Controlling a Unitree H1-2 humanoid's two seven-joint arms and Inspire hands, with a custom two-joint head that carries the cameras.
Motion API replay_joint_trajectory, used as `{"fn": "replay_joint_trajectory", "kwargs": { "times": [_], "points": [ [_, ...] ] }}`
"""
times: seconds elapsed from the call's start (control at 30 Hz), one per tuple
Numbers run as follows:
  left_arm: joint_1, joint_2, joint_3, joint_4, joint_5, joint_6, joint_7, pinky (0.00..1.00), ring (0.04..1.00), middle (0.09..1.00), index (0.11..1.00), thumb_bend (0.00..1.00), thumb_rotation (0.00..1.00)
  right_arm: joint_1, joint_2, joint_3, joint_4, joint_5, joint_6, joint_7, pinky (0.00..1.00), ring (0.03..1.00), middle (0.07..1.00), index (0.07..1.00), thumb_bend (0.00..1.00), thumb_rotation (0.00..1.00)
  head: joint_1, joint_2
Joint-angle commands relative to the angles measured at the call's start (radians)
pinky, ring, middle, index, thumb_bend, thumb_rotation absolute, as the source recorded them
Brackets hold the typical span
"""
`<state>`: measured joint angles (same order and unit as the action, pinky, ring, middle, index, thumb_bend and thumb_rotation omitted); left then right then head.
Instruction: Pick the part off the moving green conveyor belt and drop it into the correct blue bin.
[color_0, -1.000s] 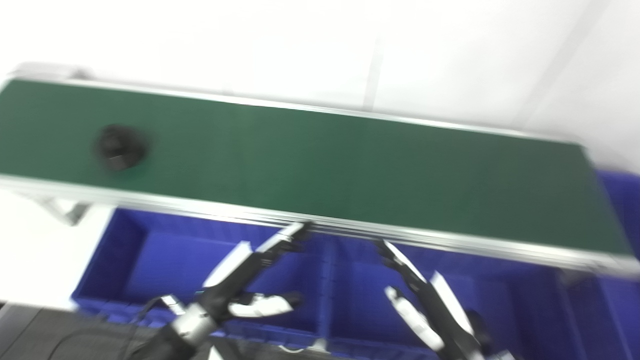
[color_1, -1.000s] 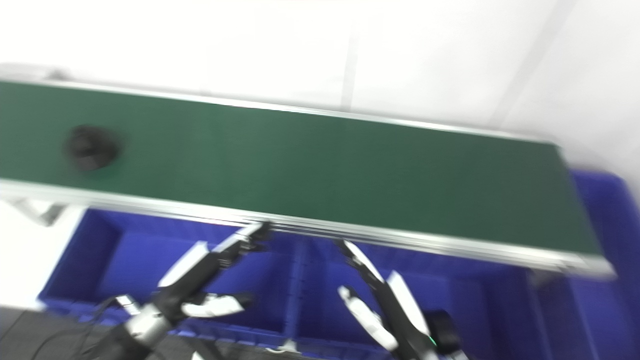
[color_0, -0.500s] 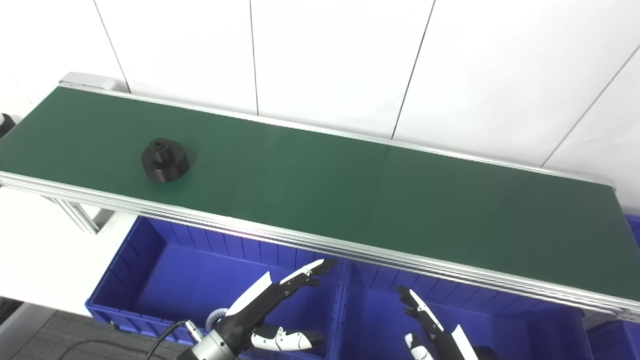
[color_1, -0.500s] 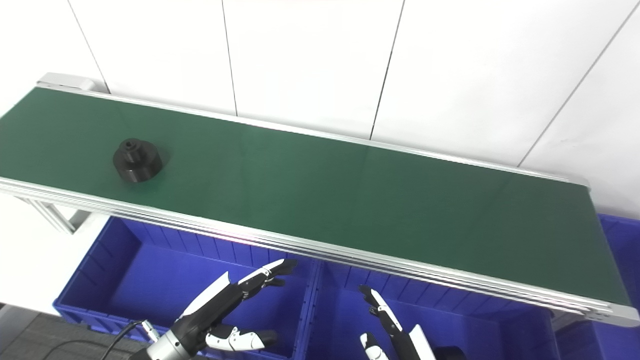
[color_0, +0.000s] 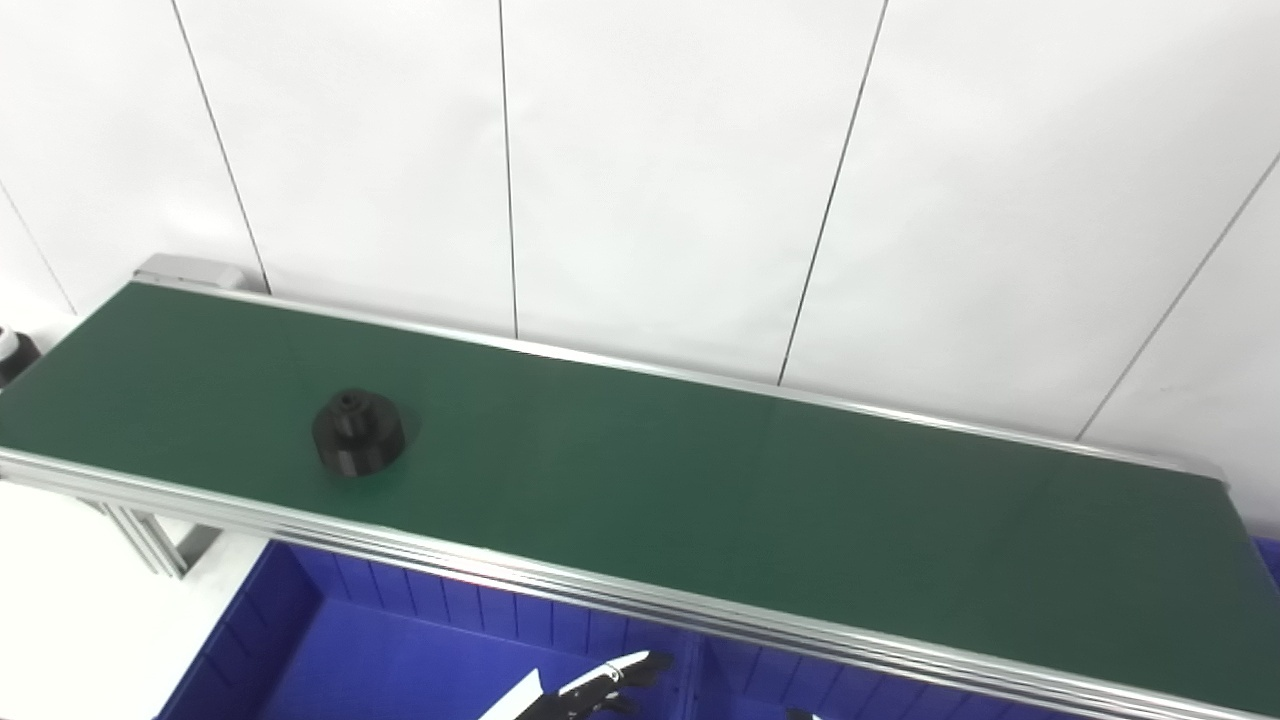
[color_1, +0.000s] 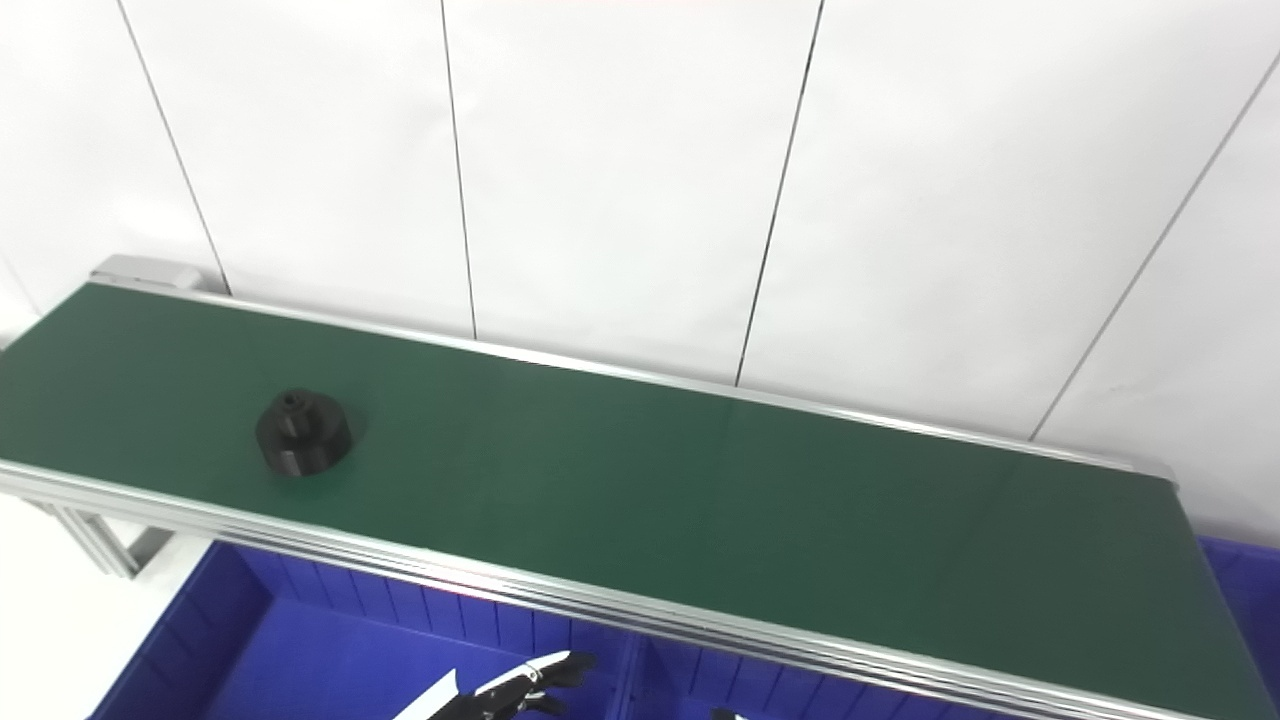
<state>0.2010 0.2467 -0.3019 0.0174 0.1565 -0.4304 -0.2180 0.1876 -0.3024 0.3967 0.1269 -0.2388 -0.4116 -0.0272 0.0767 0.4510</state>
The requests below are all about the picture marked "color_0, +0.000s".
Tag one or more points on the blue plastic bin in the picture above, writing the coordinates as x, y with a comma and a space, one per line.
380, 670
760, 690
1270, 560

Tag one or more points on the aluminium conveyor leg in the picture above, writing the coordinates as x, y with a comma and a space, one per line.
150, 540

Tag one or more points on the black stepped pulley part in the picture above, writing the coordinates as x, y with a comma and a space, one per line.
358, 440

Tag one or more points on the green conveyor belt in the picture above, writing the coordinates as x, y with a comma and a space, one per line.
500, 572
700, 480

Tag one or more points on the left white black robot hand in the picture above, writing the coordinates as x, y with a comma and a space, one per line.
560, 705

